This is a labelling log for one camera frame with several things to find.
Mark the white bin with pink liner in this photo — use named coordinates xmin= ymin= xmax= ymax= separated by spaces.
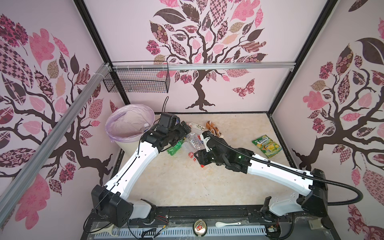
xmin=105 ymin=104 xmax=155 ymax=156

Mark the brown Nescafe bottle right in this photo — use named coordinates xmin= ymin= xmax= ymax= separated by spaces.
xmin=206 ymin=121 xmax=223 ymax=138

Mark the green Sprite bottle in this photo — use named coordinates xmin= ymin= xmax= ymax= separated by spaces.
xmin=167 ymin=139 xmax=184 ymax=156

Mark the black corrugated cable hose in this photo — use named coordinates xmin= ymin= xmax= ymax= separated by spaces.
xmin=206 ymin=131 xmax=364 ymax=207

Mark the clear Fiji water bottle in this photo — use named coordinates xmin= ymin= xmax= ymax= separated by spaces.
xmin=186 ymin=133 xmax=205 ymax=151

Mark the white vegetable peeler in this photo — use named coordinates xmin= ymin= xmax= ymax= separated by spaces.
xmin=90 ymin=225 xmax=119 ymax=237

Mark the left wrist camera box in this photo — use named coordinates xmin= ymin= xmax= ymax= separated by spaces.
xmin=159 ymin=113 xmax=180 ymax=129

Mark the green Fox's candy bag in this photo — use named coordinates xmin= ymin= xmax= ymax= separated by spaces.
xmin=252 ymin=135 xmax=282 ymax=158

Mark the white flower label tea bottle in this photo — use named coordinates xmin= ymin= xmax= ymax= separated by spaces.
xmin=187 ymin=122 xmax=206 ymax=132

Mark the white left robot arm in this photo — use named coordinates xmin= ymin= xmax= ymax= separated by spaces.
xmin=91 ymin=121 xmax=191 ymax=227

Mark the small beige box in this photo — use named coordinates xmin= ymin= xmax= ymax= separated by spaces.
xmin=309 ymin=219 xmax=324 ymax=230

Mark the silver drink can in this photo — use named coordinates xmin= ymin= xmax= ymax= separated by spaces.
xmin=193 ymin=219 xmax=208 ymax=237

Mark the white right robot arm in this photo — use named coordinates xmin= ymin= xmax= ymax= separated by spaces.
xmin=194 ymin=131 xmax=328 ymax=218

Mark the black wire basket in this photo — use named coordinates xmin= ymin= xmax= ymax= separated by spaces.
xmin=103 ymin=60 xmax=171 ymax=93

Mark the white plastic spoon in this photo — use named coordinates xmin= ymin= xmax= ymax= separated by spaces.
xmin=215 ymin=222 xmax=242 ymax=228

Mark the white slotted cable duct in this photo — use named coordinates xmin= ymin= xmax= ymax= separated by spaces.
xmin=91 ymin=226 xmax=267 ymax=240

